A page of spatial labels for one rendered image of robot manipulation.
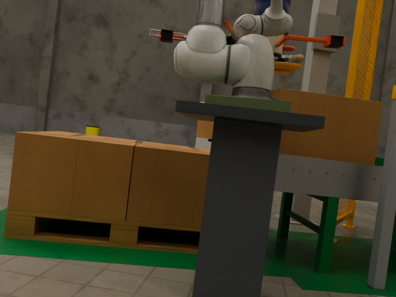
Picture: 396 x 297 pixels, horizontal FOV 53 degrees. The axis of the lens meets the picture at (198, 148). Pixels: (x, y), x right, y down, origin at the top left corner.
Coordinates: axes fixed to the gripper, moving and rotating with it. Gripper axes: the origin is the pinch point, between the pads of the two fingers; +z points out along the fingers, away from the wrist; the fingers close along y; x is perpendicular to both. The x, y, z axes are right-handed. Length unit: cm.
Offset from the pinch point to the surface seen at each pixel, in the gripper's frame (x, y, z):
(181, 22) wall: 17, -264, 947
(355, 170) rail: 68, 65, -34
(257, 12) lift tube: 12.8, -18.0, -3.0
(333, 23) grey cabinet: 100, -50, 90
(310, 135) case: 47, 49, -19
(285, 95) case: 30.0, 29.3, -19.0
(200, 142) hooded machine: 92, 73, 765
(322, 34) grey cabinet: 92, -39, 90
